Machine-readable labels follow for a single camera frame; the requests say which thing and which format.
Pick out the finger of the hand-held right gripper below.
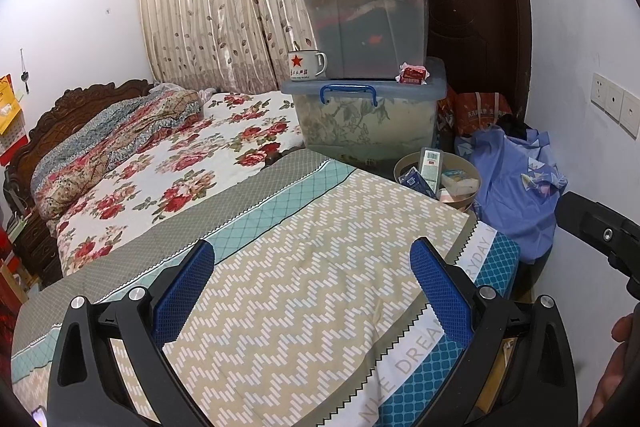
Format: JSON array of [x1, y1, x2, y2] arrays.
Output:
[[557, 191, 640, 300]]

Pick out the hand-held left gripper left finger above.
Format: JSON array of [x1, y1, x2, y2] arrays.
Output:
[[46, 238, 217, 427]]

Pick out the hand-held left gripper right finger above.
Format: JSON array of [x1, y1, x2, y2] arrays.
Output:
[[410, 237, 578, 427]]

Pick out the beige round waste basket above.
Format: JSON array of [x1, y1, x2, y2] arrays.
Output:
[[393, 152, 483, 214]]

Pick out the clear bottle with white label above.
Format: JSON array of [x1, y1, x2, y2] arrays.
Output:
[[417, 148, 445, 182]]

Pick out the person's right hand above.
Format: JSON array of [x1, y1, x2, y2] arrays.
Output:
[[580, 313, 640, 427]]

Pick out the light blue cloth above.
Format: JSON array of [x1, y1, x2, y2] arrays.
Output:
[[455, 124, 568, 264]]

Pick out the beige zigzag blanket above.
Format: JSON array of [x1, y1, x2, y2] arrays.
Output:
[[10, 149, 521, 427]]

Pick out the dark cloth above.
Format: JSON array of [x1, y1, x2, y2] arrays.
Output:
[[495, 113, 531, 140]]

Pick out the white floral bedsheet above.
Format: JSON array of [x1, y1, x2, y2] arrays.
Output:
[[55, 91, 306, 278]]

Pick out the dark wooden nightstand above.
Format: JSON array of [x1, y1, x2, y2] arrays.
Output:
[[5, 202, 63, 290]]

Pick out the floral patchwork quilt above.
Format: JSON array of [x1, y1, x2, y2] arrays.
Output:
[[30, 86, 203, 223]]

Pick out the orange red shopping bag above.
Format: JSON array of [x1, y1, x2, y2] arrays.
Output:
[[437, 89, 513, 140]]

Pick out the carved wooden headboard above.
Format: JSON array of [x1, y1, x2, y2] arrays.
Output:
[[2, 79, 156, 202]]

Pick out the small red packet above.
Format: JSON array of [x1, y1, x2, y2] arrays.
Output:
[[396, 62, 430, 85]]

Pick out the dark brown wooden door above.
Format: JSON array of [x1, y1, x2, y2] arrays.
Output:
[[407, 0, 533, 128]]

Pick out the white enamel mug red star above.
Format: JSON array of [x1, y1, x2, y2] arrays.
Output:
[[286, 49, 327, 82]]

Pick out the storage box with teal lid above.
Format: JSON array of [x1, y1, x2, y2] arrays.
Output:
[[295, 0, 433, 82]]

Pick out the leaf print curtain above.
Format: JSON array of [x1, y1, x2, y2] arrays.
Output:
[[132, 0, 321, 95]]

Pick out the storage box with blue handle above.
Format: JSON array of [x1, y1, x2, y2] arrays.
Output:
[[280, 57, 448, 158]]

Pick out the red and yellow wall calendar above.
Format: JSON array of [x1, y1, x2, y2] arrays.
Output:
[[0, 74, 26, 168]]

